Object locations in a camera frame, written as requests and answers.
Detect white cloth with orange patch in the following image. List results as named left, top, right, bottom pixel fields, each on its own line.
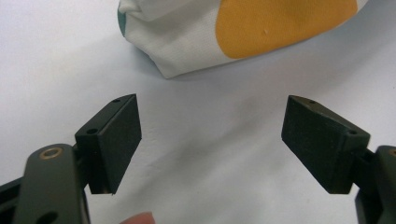
left=117, top=0, right=370, bottom=79

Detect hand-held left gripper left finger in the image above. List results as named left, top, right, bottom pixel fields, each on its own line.
left=74, top=93, right=143, bottom=196

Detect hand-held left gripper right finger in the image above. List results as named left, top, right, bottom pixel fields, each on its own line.
left=281, top=94, right=372, bottom=195

